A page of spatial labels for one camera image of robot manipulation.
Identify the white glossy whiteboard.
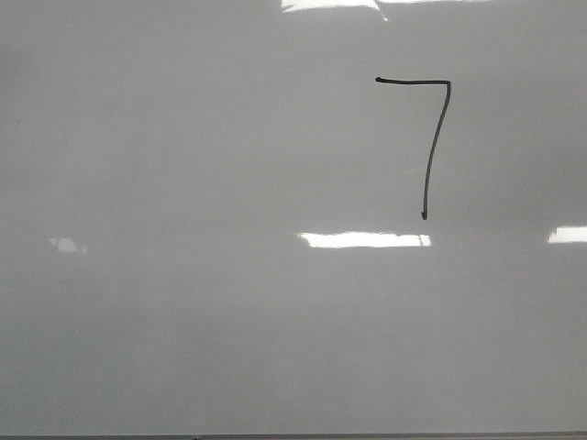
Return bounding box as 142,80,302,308
1,1,586,435

